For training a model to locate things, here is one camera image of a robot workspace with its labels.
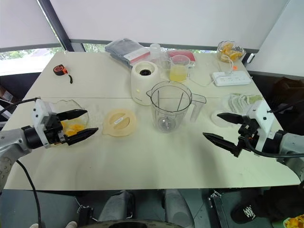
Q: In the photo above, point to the measuring cup with yellow juice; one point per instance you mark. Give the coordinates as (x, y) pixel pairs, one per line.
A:
(178, 71)

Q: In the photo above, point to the grey rounded robot leg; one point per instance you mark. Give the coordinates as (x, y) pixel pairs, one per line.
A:
(177, 209)
(116, 206)

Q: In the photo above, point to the bag of orange fruit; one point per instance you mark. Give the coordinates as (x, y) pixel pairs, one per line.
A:
(229, 52)

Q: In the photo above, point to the stack of green white cloths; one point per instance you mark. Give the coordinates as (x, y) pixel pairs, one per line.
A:
(237, 102)

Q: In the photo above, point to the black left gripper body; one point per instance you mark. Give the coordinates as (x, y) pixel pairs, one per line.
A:
(53, 129)

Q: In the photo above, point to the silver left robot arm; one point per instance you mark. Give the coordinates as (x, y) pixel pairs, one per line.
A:
(12, 145)

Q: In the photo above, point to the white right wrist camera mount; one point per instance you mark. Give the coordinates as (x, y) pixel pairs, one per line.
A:
(260, 116)

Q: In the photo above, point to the black cap with white print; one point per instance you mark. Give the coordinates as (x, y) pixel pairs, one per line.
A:
(247, 210)

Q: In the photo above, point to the grey cloth in plastic pack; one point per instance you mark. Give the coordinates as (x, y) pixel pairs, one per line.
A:
(121, 51)

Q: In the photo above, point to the black window pillar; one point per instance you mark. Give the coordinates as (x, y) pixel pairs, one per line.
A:
(57, 26)

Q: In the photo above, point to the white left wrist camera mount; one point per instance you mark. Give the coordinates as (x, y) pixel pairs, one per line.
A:
(41, 109)

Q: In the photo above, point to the small white wall device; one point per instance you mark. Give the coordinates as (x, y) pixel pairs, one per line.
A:
(250, 58)

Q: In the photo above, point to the brown box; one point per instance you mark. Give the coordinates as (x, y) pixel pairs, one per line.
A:
(288, 88)

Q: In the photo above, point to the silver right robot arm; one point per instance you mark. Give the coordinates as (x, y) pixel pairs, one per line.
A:
(288, 147)

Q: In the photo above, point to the red flat package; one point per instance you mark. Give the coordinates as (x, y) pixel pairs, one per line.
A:
(187, 54)

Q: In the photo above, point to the black orange tape measure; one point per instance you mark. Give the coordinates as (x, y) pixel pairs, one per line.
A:
(59, 70)

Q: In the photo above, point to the yellow blender lid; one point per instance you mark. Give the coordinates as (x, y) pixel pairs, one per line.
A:
(120, 122)

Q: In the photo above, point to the white blender base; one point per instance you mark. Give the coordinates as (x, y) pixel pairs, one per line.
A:
(142, 83)

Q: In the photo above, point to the clear blender jar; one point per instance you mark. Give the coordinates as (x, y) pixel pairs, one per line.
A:
(168, 107)

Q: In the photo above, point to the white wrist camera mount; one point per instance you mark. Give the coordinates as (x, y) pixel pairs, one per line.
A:
(41, 109)
(260, 116)

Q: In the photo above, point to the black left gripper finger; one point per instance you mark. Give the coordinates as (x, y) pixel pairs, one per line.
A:
(82, 135)
(73, 113)

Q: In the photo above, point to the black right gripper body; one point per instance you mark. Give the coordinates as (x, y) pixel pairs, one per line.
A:
(248, 135)

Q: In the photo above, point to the yellow food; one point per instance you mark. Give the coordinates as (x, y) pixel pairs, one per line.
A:
(74, 127)

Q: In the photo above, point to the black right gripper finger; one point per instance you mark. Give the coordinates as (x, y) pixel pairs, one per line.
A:
(222, 142)
(231, 118)

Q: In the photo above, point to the white power strip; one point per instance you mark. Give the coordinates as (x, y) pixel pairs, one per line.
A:
(231, 78)

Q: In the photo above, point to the clear plastic cup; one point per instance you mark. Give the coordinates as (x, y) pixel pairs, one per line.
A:
(155, 51)

